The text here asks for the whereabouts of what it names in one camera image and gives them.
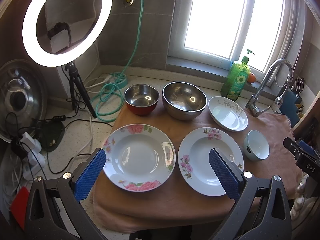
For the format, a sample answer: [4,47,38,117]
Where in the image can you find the white ring light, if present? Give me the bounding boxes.
[22,0,113,67]

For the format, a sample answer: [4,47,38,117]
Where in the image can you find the teal hose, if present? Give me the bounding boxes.
[89,0,146,123]

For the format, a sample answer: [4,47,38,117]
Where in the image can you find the light blue ceramic bowl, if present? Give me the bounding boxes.
[244,130,270,162]

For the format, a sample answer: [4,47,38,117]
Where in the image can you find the white cable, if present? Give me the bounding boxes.
[67,74,113,170]

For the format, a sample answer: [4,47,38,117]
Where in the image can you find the chrome kitchen faucet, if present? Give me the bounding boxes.
[245,58,295,118]

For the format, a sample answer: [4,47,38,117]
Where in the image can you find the dark green dish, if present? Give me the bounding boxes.
[38,121,65,152]

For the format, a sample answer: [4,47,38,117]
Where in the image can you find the orange fruit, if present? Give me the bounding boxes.
[247,73,256,83]

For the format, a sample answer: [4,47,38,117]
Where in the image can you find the teal round power strip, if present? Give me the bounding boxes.
[104,72,128,89]

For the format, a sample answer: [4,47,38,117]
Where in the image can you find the wooden shelf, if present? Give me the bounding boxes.
[292,91,320,139]

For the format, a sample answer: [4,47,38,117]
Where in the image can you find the red object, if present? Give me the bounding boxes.
[10,186,29,230]

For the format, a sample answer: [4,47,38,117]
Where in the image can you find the white-gloved right hand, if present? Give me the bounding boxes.
[290,174,319,224]

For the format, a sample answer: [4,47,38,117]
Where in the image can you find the white plate grey leaf pattern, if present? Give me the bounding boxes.
[208,96,248,132]

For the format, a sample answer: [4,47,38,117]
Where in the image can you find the white power adapter strip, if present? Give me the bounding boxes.
[21,132,46,181]

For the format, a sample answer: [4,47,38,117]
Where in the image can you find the large pink-flower plate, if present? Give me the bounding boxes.
[103,124,176,192]

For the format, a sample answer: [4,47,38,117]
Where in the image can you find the blue knife block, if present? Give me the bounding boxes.
[279,89,302,128]

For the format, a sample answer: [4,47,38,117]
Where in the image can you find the pink towel mat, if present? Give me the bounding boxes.
[92,103,302,233]

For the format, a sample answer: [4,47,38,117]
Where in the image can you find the large stainless steel bowl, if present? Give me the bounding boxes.
[162,81,208,121]

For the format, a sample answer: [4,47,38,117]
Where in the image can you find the black scissors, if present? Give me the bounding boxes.
[293,77,304,98]

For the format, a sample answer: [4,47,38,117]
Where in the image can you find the black cable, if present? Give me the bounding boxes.
[4,104,113,175]

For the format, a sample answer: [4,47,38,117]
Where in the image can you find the red steel bowl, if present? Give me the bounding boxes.
[124,84,159,116]

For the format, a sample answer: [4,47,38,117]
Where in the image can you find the green dish soap bottle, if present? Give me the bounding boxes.
[221,49,254,101]

